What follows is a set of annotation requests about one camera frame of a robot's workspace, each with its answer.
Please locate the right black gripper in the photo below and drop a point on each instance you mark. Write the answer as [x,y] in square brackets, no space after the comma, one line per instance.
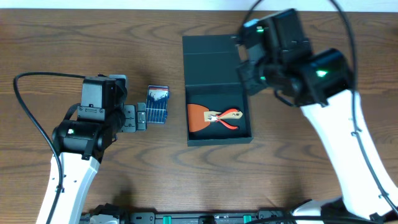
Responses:
[254,83]

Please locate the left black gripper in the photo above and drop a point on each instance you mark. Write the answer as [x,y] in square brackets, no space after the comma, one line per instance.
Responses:
[130,117]

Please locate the orange scraper wooden handle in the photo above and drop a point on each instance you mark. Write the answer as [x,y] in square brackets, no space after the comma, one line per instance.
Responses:
[200,117]

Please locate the red handled pliers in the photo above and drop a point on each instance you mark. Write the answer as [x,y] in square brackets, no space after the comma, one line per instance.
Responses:
[228,119]

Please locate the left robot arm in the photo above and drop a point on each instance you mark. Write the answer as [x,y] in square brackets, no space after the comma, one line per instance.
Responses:
[80,140]

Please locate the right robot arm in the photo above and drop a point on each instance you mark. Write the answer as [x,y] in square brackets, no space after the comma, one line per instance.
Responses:
[323,86]

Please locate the blue precision screwdriver set case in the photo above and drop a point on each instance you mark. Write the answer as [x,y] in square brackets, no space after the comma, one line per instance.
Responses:
[156,104]

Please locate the dark green open box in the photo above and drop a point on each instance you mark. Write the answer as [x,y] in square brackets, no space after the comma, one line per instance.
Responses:
[211,80]

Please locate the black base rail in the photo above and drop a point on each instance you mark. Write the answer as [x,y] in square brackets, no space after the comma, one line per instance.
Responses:
[108,213]

